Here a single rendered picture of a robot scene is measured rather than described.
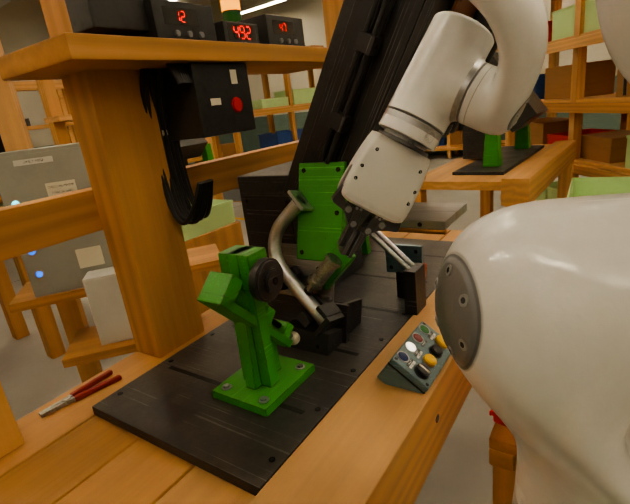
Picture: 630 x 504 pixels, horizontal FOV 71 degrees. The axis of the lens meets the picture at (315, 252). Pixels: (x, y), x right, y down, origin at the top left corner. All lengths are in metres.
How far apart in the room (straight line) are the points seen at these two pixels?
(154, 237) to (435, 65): 0.70
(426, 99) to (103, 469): 0.73
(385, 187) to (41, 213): 0.69
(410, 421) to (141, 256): 0.64
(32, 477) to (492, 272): 0.81
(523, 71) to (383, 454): 0.53
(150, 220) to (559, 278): 0.91
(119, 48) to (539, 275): 0.79
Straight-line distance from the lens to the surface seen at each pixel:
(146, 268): 1.04
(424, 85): 0.60
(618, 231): 0.25
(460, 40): 0.62
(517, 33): 0.54
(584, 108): 3.99
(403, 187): 0.62
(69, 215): 1.05
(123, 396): 0.98
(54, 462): 0.93
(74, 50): 0.85
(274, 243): 0.99
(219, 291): 0.73
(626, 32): 0.29
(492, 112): 0.59
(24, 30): 11.69
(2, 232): 1.00
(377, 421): 0.77
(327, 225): 0.94
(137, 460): 0.85
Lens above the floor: 1.39
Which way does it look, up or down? 18 degrees down
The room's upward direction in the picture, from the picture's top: 7 degrees counter-clockwise
